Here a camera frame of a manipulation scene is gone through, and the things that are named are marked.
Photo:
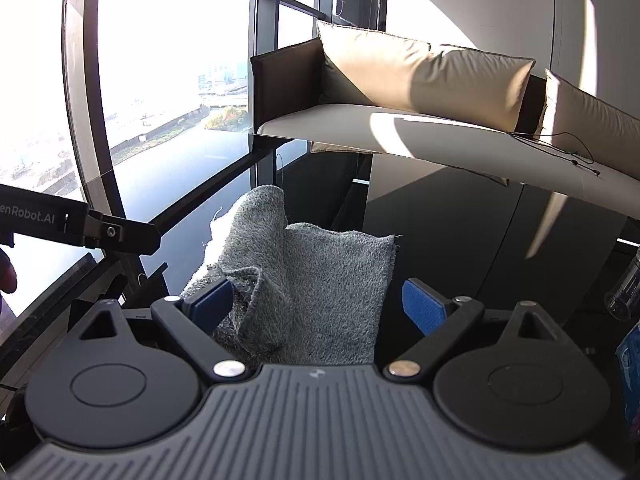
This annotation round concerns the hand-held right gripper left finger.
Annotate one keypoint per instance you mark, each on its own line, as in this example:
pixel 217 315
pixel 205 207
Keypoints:
pixel 207 305

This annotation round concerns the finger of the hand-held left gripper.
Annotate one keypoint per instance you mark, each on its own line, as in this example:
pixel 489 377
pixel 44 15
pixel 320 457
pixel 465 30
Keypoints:
pixel 125 235

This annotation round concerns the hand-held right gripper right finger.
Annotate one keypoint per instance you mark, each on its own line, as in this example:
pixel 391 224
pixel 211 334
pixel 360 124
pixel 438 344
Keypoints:
pixel 425 306

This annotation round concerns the grey fluffy towel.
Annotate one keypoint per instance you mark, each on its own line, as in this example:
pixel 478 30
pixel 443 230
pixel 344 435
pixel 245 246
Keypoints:
pixel 310 290

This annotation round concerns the person's left hand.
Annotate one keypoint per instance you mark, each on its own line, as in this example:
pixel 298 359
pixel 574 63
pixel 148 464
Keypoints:
pixel 6 270

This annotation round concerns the clear plastic cup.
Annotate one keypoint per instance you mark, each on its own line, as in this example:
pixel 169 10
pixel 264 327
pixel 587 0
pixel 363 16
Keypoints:
pixel 625 295

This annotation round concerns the beige and brown sofa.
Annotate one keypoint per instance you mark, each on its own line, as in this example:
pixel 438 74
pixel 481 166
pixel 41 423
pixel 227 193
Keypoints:
pixel 340 122

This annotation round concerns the blue tissue box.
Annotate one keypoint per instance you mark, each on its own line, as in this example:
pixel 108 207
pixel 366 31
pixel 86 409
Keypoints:
pixel 631 375

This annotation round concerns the large beige cushion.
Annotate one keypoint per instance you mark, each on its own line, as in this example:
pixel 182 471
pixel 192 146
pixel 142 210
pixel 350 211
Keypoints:
pixel 415 77

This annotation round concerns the small beige cushion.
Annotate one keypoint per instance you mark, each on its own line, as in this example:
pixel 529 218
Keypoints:
pixel 595 125

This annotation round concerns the black window frame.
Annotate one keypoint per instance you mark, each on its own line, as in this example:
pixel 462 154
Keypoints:
pixel 80 85

